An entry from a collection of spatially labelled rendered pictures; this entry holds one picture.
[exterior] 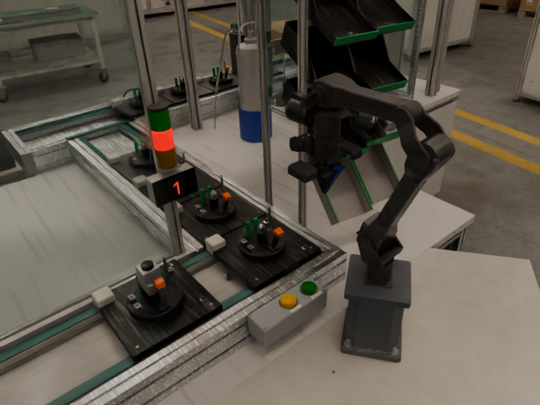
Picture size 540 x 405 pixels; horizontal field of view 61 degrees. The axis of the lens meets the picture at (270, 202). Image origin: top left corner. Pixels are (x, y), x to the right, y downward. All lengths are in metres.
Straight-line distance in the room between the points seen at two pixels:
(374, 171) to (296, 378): 0.72
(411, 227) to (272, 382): 0.76
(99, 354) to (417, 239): 1.01
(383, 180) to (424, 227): 0.23
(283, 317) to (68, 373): 0.51
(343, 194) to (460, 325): 0.49
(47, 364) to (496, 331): 1.11
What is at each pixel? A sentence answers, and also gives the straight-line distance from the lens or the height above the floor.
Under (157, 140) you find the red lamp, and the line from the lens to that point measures 1.13.
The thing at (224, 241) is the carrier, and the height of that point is 0.99.
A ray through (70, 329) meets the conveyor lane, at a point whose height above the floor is 0.94.
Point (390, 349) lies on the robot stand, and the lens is 1.20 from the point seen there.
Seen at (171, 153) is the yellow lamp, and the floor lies 1.30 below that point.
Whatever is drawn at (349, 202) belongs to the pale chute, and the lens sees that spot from 1.43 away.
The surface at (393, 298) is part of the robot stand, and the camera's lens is 1.07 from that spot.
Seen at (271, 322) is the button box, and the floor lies 0.96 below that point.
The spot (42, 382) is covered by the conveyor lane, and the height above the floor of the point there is 0.92.
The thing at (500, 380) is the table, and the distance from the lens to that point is 1.25.
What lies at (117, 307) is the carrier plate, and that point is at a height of 0.97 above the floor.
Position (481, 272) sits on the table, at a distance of 1.51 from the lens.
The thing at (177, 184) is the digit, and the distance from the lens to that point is 1.19.
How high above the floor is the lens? 1.80
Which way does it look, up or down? 33 degrees down
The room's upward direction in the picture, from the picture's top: 3 degrees counter-clockwise
